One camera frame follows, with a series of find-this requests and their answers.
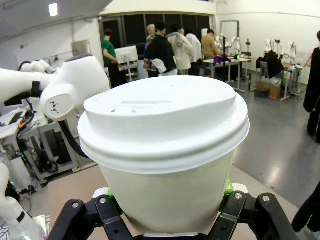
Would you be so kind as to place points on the person in black clothes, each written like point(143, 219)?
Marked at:
point(313, 95)

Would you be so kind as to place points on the rectangular ceiling light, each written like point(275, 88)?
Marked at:
point(53, 9)

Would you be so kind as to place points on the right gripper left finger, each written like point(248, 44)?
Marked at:
point(105, 220)

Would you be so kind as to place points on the person in white shirt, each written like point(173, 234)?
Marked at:
point(196, 50)

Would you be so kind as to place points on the black hanging cloth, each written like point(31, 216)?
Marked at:
point(271, 62)

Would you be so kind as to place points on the person in black jacket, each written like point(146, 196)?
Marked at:
point(160, 52)

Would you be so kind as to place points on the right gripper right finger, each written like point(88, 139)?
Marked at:
point(245, 215)

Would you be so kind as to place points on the white plastic bag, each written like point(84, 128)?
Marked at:
point(272, 81)

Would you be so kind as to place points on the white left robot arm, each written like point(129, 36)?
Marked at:
point(75, 80)

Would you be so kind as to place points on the white computer monitor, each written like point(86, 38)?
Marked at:
point(127, 55)

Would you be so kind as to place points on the purple cloth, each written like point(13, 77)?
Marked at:
point(218, 60)

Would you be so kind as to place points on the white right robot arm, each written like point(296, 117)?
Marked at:
point(15, 212)

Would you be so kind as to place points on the white plastic cup lid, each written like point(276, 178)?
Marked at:
point(162, 125)

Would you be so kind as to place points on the person in green shirt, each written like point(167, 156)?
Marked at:
point(109, 55)

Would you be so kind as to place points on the white robot control cart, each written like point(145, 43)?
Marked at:
point(37, 140)

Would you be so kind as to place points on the person in brown jacket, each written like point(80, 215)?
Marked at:
point(209, 47)

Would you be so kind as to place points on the cardboard box on floor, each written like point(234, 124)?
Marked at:
point(268, 90)

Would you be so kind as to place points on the white paper cup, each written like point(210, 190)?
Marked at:
point(170, 197)

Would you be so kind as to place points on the person with light hair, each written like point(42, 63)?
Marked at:
point(150, 31)

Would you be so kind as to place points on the person in cream coat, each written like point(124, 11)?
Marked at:
point(181, 52)

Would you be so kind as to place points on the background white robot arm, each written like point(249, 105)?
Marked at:
point(37, 66)

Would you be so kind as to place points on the dark window row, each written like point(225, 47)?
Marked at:
point(155, 25)

